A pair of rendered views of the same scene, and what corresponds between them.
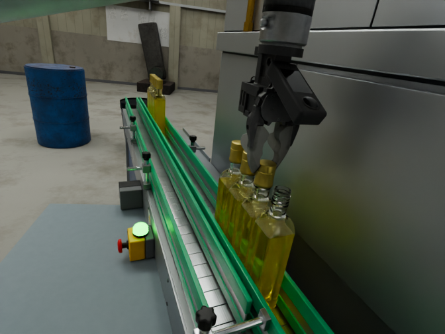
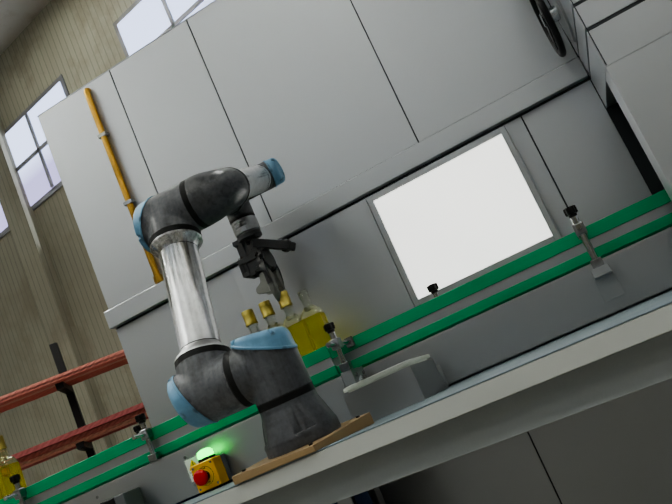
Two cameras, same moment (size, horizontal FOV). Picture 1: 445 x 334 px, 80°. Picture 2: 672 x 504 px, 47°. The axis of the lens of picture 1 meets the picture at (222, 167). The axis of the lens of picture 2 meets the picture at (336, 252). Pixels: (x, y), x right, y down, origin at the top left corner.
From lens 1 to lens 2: 1.83 m
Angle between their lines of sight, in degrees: 59
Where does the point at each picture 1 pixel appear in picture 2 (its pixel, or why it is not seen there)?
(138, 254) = (223, 473)
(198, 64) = not seen: outside the picture
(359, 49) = (276, 229)
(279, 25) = (249, 221)
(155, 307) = not seen: hidden behind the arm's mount
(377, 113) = (308, 244)
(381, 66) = (293, 228)
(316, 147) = (291, 288)
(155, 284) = not seen: hidden behind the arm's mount
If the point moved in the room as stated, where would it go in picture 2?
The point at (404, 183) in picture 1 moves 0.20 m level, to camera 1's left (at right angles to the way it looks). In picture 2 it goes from (341, 258) to (292, 268)
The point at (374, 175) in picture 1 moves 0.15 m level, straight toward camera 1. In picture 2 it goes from (329, 267) to (339, 252)
